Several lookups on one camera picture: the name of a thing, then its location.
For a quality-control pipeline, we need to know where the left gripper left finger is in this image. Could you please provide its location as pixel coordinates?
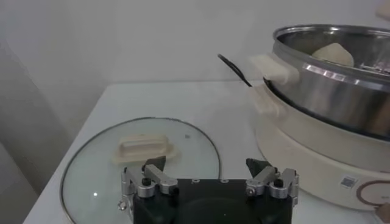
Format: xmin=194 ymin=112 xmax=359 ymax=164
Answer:
xmin=121 ymin=155 xmax=179 ymax=198

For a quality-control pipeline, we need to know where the white steamed baozi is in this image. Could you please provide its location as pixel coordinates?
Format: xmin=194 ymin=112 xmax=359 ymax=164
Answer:
xmin=311 ymin=42 xmax=355 ymax=68

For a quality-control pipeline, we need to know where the cream electric cooker base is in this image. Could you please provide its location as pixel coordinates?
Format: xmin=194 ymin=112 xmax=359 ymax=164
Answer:
xmin=248 ymin=83 xmax=390 ymax=224

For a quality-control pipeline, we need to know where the stainless steel steamer basket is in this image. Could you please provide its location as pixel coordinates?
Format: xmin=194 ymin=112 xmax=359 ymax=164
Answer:
xmin=248 ymin=24 xmax=390 ymax=142

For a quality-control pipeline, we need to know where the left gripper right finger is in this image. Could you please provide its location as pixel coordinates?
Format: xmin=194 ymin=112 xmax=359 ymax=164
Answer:
xmin=245 ymin=157 xmax=299 ymax=200

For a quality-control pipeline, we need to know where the black cooker power cord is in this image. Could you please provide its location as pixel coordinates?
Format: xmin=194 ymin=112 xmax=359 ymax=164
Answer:
xmin=217 ymin=54 xmax=253 ymax=88

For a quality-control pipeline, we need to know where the round glass pot lid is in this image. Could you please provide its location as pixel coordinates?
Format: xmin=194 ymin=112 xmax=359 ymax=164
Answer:
xmin=60 ymin=117 xmax=222 ymax=224

